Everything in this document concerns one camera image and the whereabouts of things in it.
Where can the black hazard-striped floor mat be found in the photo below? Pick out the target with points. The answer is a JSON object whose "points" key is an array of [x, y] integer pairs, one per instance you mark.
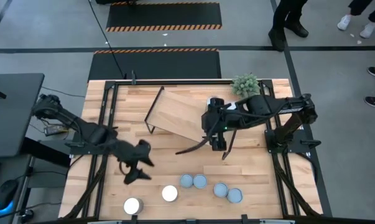
{"points": [[163, 15], [156, 65]]}

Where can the red labelled tin can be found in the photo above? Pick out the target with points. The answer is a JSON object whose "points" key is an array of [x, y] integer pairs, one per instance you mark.
{"points": [[220, 189]]}

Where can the black caster wheel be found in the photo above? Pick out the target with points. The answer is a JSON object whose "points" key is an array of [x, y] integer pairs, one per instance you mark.
{"points": [[27, 215]]}

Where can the black computer mouse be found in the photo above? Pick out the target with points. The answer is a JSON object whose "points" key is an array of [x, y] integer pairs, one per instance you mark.
{"points": [[5, 194]]}

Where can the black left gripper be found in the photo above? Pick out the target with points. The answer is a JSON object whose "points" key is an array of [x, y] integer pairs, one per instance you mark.
{"points": [[126, 154]]}

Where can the small green potted plant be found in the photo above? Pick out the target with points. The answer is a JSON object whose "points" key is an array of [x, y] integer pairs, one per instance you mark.
{"points": [[244, 85]]}

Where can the person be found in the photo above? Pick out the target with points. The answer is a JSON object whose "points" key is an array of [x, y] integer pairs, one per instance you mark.
{"points": [[286, 25], [366, 29]]}

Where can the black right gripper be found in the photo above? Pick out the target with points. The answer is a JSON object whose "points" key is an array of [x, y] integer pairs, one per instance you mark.
{"points": [[216, 119]]}

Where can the grey electronics box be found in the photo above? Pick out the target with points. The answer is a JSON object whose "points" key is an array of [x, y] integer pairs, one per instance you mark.
{"points": [[55, 130]]}

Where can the teal tuna fish can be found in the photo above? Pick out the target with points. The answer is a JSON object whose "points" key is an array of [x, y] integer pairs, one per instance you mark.
{"points": [[186, 180]]}

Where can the green peas tin can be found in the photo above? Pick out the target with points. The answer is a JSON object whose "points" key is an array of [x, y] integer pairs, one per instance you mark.
{"points": [[200, 181]]}

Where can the dark grey desk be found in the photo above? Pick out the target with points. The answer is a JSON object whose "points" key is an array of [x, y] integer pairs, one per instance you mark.
{"points": [[13, 115]]}

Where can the wooden shelf black metal legs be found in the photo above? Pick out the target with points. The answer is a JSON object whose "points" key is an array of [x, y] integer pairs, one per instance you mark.
{"points": [[174, 115]]}

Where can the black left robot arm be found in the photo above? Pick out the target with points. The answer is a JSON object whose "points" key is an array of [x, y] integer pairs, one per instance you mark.
{"points": [[90, 133]]}

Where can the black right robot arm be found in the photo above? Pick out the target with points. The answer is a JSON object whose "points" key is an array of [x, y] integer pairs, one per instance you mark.
{"points": [[268, 107]]}

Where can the carrots label tall tin can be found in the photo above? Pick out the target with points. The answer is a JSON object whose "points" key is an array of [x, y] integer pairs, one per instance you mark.
{"points": [[169, 193]]}

